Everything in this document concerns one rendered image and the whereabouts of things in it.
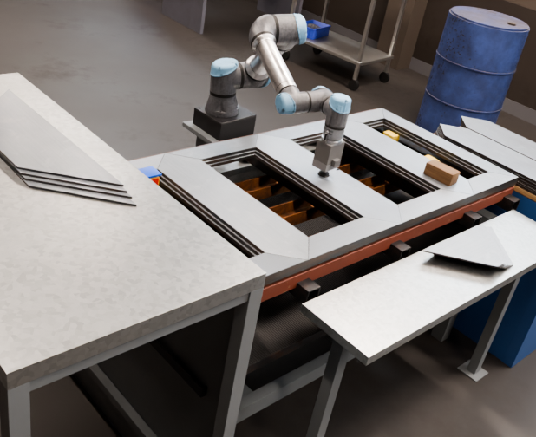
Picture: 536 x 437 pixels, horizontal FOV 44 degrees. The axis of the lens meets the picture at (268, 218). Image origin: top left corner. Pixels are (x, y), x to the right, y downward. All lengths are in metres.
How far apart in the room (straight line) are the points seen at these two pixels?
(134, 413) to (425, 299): 1.01
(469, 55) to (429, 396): 2.89
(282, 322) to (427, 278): 0.49
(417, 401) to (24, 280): 1.88
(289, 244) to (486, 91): 3.42
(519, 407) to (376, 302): 1.22
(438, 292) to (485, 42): 3.17
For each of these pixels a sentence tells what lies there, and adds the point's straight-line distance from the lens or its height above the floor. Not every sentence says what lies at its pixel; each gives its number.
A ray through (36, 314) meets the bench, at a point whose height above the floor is 1.05.
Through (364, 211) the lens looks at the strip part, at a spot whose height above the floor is 0.85.
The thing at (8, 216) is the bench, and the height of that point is 1.05.
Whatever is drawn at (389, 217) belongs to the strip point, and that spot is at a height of 0.85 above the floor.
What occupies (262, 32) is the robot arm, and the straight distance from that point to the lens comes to 2.58.
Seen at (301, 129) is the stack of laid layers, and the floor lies 0.85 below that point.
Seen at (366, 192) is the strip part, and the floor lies 0.85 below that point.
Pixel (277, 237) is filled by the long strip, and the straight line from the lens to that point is 2.04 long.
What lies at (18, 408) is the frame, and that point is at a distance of 1.33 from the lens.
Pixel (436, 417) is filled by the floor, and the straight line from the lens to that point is 2.88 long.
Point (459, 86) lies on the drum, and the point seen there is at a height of 0.48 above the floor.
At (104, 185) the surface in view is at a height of 1.07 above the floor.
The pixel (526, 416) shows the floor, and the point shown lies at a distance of 3.09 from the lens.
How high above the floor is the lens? 1.93
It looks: 31 degrees down
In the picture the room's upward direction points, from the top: 11 degrees clockwise
